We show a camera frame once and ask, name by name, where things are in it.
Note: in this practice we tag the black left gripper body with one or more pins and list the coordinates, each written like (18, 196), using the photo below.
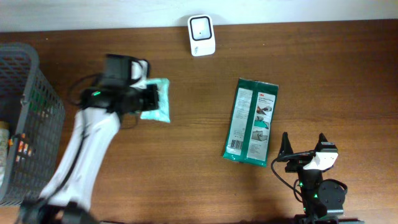
(143, 99)

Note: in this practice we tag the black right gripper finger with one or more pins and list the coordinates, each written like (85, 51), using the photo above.
(285, 147)
(322, 143)

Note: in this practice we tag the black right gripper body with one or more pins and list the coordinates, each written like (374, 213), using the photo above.
(295, 165)

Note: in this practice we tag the light teal wipes pack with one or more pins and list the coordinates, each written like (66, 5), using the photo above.
(163, 112)

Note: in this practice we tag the green 3M gloves package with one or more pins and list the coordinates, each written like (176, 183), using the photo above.
(249, 130)

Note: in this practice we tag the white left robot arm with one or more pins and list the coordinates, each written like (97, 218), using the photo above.
(121, 89)

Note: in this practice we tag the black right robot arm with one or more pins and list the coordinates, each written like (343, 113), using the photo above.
(322, 199)

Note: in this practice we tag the white barcode scanner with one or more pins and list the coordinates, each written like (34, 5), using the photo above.
(201, 34)

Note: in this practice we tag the grey plastic mesh basket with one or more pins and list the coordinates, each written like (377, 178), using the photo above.
(35, 115)

